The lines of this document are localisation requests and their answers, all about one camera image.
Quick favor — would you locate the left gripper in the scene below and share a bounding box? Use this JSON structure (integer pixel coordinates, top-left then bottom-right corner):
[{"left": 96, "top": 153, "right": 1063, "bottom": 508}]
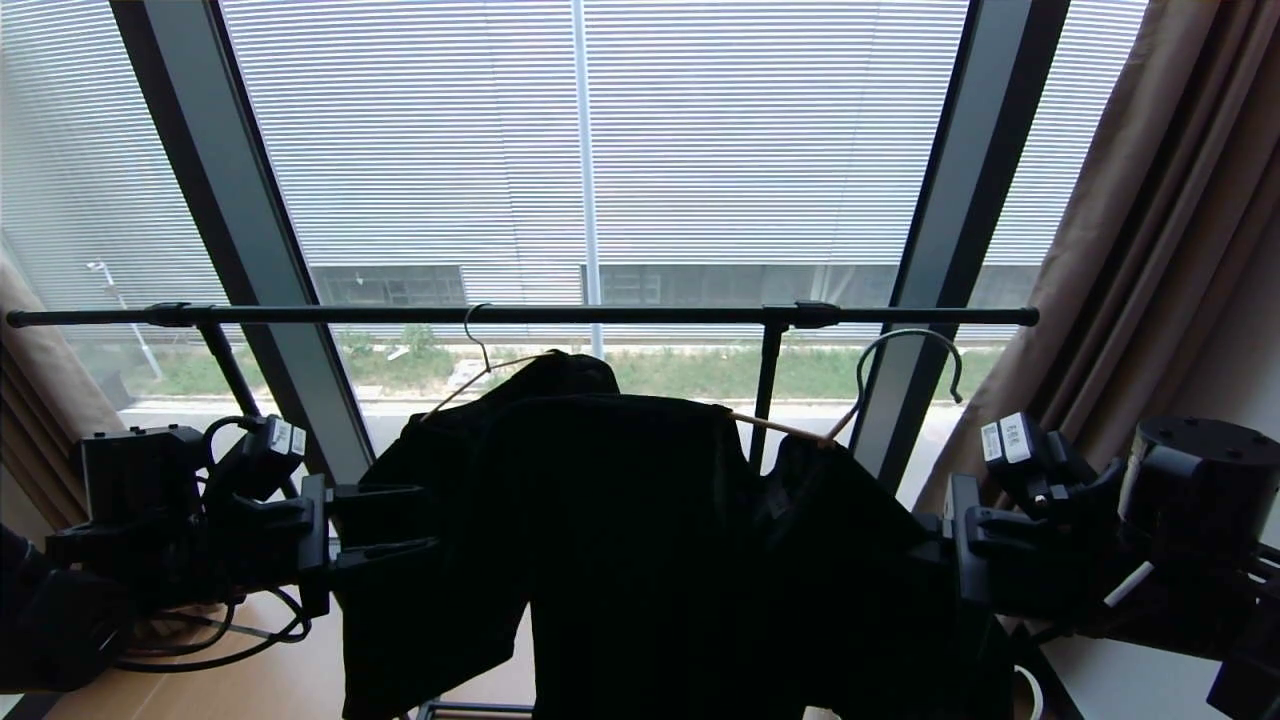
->
[{"left": 222, "top": 473, "right": 443, "bottom": 619}]

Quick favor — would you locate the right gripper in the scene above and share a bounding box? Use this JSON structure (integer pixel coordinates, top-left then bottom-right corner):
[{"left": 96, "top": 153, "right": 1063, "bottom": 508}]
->
[{"left": 943, "top": 474, "right": 1081, "bottom": 613}]

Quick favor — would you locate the pink clothes hanger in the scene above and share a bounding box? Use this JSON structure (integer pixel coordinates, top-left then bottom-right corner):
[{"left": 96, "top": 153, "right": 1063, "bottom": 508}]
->
[
  {"left": 727, "top": 327, "right": 967, "bottom": 449},
  {"left": 418, "top": 302, "right": 563, "bottom": 423}
]

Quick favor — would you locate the black garment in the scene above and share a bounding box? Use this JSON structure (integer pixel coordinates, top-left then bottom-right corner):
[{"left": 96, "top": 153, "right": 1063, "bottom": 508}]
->
[
  {"left": 400, "top": 349, "right": 623, "bottom": 426},
  {"left": 338, "top": 392, "right": 1013, "bottom": 720}
]

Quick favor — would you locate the white laundry basket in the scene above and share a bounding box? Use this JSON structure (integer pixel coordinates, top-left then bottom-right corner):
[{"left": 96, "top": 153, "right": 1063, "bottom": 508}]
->
[{"left": 1008, "top": 664, "right": 1047, "bottom": 720}]

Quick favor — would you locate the black clothes rack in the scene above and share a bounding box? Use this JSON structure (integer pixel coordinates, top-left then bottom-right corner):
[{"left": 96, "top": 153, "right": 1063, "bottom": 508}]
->
[{"left": 5, "top": 298, "right": 1041, "bottom": 720}]

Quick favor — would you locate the brown curtain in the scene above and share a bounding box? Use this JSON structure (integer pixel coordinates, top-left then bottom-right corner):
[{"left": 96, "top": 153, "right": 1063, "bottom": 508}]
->
[
  {"left": 0, "top": 250, "right": 226, "bottom": 651},
  {"left": 915, "top": 0, "right": 1280, "bottom": 516}
]

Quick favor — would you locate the window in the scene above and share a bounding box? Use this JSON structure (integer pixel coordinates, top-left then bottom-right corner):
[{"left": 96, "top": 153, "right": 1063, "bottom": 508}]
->
[{"left": 0, "top": 0, "right": 1149, "bottom": 501}]

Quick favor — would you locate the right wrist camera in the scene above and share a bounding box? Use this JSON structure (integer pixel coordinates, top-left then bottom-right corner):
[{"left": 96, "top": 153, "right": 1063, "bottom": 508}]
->
[{"left": 978, "top": 411, "right": 1099, "bottom": 503}]

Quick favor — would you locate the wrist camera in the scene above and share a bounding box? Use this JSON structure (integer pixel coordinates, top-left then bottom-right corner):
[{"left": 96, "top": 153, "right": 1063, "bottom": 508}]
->
[
  {"left": 978, "top": 411, "right": 1099, "bottom": 503},
  {"left": 203, "top": 414, "right": 309, "bottom": 503}
]

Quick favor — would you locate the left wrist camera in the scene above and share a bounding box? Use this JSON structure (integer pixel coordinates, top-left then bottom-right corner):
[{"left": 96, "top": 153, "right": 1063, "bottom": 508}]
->
[{"left": 203, "top": 414, "right": 309, "bottom": 503}]

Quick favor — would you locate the black cable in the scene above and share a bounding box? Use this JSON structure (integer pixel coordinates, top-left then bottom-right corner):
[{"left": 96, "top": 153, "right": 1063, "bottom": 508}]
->
[{"left": 108, "top": 586, "right": 314, "bottom": 674}]

